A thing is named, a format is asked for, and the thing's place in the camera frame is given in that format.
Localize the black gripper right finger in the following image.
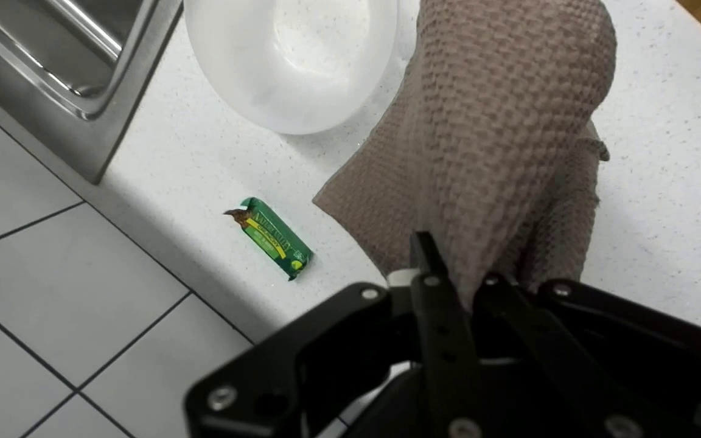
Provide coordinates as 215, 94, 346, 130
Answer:
470, 271, 701, 438

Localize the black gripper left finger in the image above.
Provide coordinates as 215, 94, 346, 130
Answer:
182, 229, 485, 438

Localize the brown waffle towel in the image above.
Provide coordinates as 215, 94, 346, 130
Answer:
308, 0, 621, 307

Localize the translucent white bowl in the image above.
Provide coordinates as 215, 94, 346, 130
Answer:
179, 0, 401, 139

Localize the green snack packet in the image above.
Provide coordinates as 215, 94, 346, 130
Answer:
221, 195, 316, 282

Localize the stainless steel double sink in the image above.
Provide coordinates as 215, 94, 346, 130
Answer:
0, 0, 185, 185

